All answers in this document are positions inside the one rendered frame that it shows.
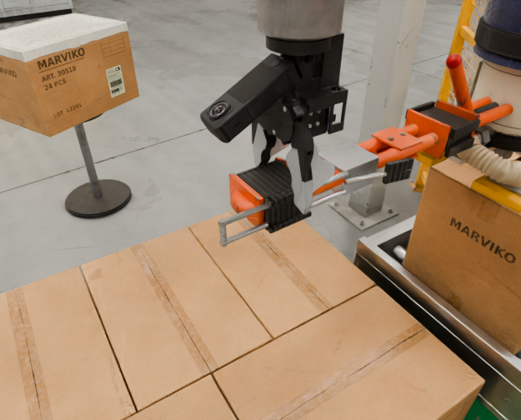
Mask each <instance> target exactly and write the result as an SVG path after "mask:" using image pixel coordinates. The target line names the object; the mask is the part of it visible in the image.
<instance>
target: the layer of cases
mask: <svg viewBox="0 0 521 420"><path fill-rule="evenodd" d="M235 214H237V213H236V212H235V211H234V210H232V211H230V212H226V213H223V214H221V215H218V216H216V217H212V218H209V219H207V220H204V221H202V222H198V223H195V224H193V225H191V226H189V227H184V228H182V229H179V230H177V231H174V232H171V233H168V234H165V235H162V236H161V237H156V238H154V239H152V240H149V241H146V242H143V243H140V244H138V245H135V246H132V247H129V248H126V249H123V250H122V251H119V252H115V253H113V254H110V255H107V256H105V257H101V258H99V259H96V260H93V261H91V262H87V263H84V264H83V265H81V269H82V271H83V275H82V272H81V270H80V267H79V266H77V267H73V268H71V269H68V270H66V271H63V272H60V273H57V274H54V275H52V276H50V277H46V278H44V279H41V280H38V281H36V282H32V283H29V284H27V285H24V286H22V287H18V288H15V289H13V290H11V291H8V292H4V293H2V294H0V420H464V418H465V416H466V414H467V413H468V410H469V409H470V408H471V406H472V404H473V402H474V400H475V398H476V397H477V396H478V393H479V392H480V390H481V388H482V386H483V385H484V383H485V380H484V379H483V378H481V377H480V376H479V375H478V374H477V373H476V372H475V371H474V370H473V369H472V368H471V367H470V366H469V365H467V364H466V363H465V362H464V361H463V360H462V359H460V358H459V357H458V356H457V355H456V354H455V353H454V352H452V351H451V350H450V349H449V348H448V347H446V346H445V345H444V344H443V343H442V342H441V341H440V340H438V339H437V338H436V337H435V336H434V335H433V334H432V333H431V332H430V331H429V330H428V329H427V328H425V327H424V326H423V325H422V324H421V323H420V322H419V321H417V320H416V319H415V318H414V317H413V316H412V315H410V314H409V313H408V312H407V311H406V310H405V309H404V308H402V307H401V306H400V305H399V304H398V303H397V302H395V301H394V300H393V299H392V298H391V297H390V296H389V295H388V294H387V293H386V292H385V291H384V290H383V289H381V288H380V287H379V286H376V284H375V283H374V282H373V281H372V280H371V279H370V278H369V277H367V276H366V275H365V274H364V273H363V272H362V271H360V270H359V269H358V268H357V267H356V266H355V265H354V264H352V263H351V262H350V261H349V260H348V259H347V258H346V257H345V256H344V255H343V254H342V253H341V252H339V251H338V250H337V249H336V248H335V247H334V246H333V245H331V244H330V243H329V242H328V241H327V240H326V239H324V238H323V237H322V236H321V235H320V234H319V233H318V232H316V231H315V230H314V229H313V228H312V227H311V226H309V225H308V224H307V223H306V222H305V221H304V220H302V221H299V222H296V223H295V224H292V225H290V226H288V227H285V228H283V229H281V230H278V231H277V232H274V233H271V234H270V233H269V232H268V231H267V230H266V229H262V230H260V231H258V232H255V233H253V234H250V235H248V236H246V237H243V238H241V239H239V240H237V241H235V242H231V243H229V244H228V245H227V246H226V247H221V245H220V243H219V241H220V232H219V225H218V221H219V219H221V218H224V219H225V218H229V217H231V216H233V215H235ZM83 276H84V278H85V281H86V282H85V281H84V278H83ZM86 283H87V285H88V286H87V285H86ZM88 290H89V291H88Z"/></svg>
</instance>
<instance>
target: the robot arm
mask: <svg viewBox="0 0 521 420"><path fill-rule="evenodd" d="M257 4H258V30H259V32H261V33H263V34H265V35H266V48H267V49H269V50H270V51H273V52H275V53H281V54H280V56H279V55H277V54H275V53H271V54H269V55H268V56H267V57H266V58H265V59H264V60H262V62H260V63H259V64H258V65H257V66H256V67H255V68H253V69H252V70H251V71H250V72H249V73H247V74H246V75H245V76H244V77H243V78H241V79H240V80H239V81H238V82H236V83H235V84H234V85H233V86H232V87H231V88H229V90H227V91H226V92H225V93H224V94H223V95H222V96H221V97H219V98H218V99H217V100H216V101H215V102H213V103H212V104H211V105H210V106H209V107H207V108H206V109H205V110H204V111H203V112H201V113H200V118H201V120H202V122H203V124H204V125H205V126H206V128H207V129H208V131H209V132H210V133H211V134H212V135H214V136H215V137H216V138H217V139H218V140H220V141H221V142H223V143H230V142H231V141H232V140H233V139H234V138H235V137H236V136H237V135H239V133H240V132H242V131H243V130H244V129H245V128H246V127H248V126H249V125H250V124H252V144H253V156H254V162H255V166H256V167H257V166H260V165H263V164H265V163H268V161H269V160H270V157H272V156H273V155H274V154H276V153H278V152H280V151H282V150H283V149H285V148H286V147H287V146H288V145H289V144H290V143H291V150H290V151H289V152H288V154H287V155H286V159H287V165H288V168H289V170H290V172H291V176H292V189H293V194H294V199H293V203H294V204H295V205H296V206H297V208H298V209H299V210H300V212H301V213H302V214H306V213H308V210H309V208H310V205H311V202H312V195H313V192H314V191H315V190H317V189H318V188H320V187H321V186H322V185H324V184H325V183H326V182H327V181H328V180H330V179H331V178H332V177H333V175H334V173H335V168H334V165H333V163H332V162H330V161H326V160H323V159H321V158H320V157H319V155H318V148H317V145H316V144H315V143H314V142H313V137H316V136H318V135H321V134H324V133H326V132H328V134H332V133H336V132H339V131H342V130H343V125H344V119H345V112H346V105H347V99H348V89H346V88H344V87H341V86H339V76H340V68H341V61H342V54H343V40H344V33H342V32H340V31H341V29H342V21H343V7H344V0H257ZM335 91H336V92H335ZM339 103H343V107H342V114H341V121H340V122H336V123H334V124H333V122H335V120H336V114H335V113H333V110H334V105H335V104H339Z"/></svg>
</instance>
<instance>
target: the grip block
mask: <svg viewBox="0 0 521 420"><path fill-rule="evenodd" d="M434 104H435V102H434V101H431V102H426V103H424V104H421V105H418V106H416V107H411V108H410V109H407V112H406V116H405V119H406V121H405V124H404V126H408V125H410V124H416V125H417V126H418V135H417V136H415V137H416V138H420V137H422V136H424V135H426V134H429V133H436V134H437V135H438V144H437V145H435V146H433V147H430V148H428V149H425V150H423V152H425V153H427V154H429V155H431V156H433V157H435V158H437V159H441V158H442V157H443V152H445V153H444V156H445V157H446V158H449V157H452V156H453V155H455V154H457V153H460V152H462V151H464V150H467V149H469V148H471V147H472V146H473V142H474V139H475V138H474V137H473V135H474V132H475V130H478V127H479V124H480V122H481V120H480V119H479V117H480V115H479V114H477V113H475V112H471V111H469V110H467V109H464V108H462V107H458V106H456V105H453V104H452V103H449V102H445V101H443V100H441V99H438V100H437V102H436V105H435V106H434Z"/></svg>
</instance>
